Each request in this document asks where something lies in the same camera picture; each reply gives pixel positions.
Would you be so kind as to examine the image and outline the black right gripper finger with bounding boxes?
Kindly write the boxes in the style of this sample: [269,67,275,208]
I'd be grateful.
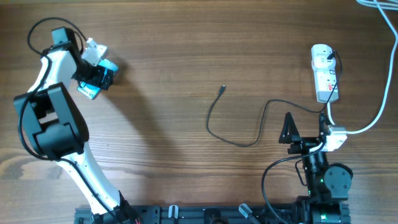
[319,112,330,142]
[279,112,300,144]

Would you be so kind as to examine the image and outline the white power strip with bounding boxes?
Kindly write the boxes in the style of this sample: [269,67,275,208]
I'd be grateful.
[311,44,339,103]

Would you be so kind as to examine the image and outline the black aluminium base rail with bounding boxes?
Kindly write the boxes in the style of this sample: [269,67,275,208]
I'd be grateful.
[73,203,351,224]

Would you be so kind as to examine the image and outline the white cables at corner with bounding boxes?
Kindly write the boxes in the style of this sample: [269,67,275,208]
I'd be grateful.
[356,0,398,11]

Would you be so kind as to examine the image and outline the white USB charger plug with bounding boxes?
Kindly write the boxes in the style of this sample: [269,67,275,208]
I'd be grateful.
[312,54,336,72]

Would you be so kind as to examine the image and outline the black right camera cable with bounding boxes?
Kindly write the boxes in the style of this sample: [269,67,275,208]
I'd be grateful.
[261,141,326,224]

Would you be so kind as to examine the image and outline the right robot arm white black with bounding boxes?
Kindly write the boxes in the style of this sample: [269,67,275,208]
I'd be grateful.
[279,112,353,224]

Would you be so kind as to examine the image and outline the teal screen smartphone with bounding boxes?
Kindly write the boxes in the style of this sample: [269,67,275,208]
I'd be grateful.
[77,59,119,100]

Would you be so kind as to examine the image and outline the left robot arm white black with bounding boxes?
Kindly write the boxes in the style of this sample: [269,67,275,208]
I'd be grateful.
[14,27,141,223]

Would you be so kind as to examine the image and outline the white power strip cord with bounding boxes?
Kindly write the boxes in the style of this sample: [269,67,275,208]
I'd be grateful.
[326,0,398,135]

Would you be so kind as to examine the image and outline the black USB charging cable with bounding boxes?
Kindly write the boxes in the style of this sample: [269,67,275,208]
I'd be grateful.
[206,50,343,148]

